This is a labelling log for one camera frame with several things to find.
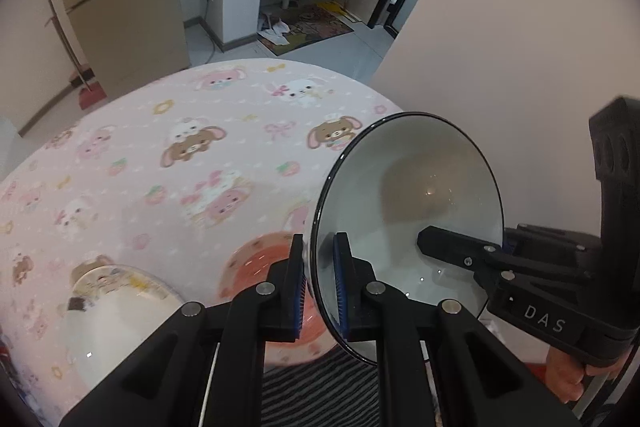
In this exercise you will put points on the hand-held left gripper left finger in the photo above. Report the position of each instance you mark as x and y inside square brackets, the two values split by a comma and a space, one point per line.
[300, 292]

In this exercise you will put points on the person's right hand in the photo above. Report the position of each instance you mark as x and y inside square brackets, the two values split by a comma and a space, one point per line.
[562, 372]

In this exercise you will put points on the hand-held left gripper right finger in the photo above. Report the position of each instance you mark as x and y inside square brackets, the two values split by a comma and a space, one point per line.
[341, 292]

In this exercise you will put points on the patterned bath mat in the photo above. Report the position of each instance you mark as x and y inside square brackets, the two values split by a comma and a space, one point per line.
[315, 27]

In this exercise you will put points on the white plate with cartoon figures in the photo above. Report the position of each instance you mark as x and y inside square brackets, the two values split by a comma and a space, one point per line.
[115, 332]

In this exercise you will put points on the beige refrigerator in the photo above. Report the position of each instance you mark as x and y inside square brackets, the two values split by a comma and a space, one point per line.
[120, 7]

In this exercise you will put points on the white cloth on floor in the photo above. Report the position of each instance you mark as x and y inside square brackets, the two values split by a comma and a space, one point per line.
[277, 29]

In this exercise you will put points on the grey striped towel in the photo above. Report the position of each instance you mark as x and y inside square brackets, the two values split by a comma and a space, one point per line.
[320, 392]

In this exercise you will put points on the yellow plastic object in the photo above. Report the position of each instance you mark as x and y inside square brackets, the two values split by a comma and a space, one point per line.
[337, 9]

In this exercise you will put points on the white bowl with black rim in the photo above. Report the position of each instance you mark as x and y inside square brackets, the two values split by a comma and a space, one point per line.
[410, 167]

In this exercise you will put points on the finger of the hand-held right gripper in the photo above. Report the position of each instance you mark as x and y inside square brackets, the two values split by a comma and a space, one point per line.
[550, 247]
[450, 247]

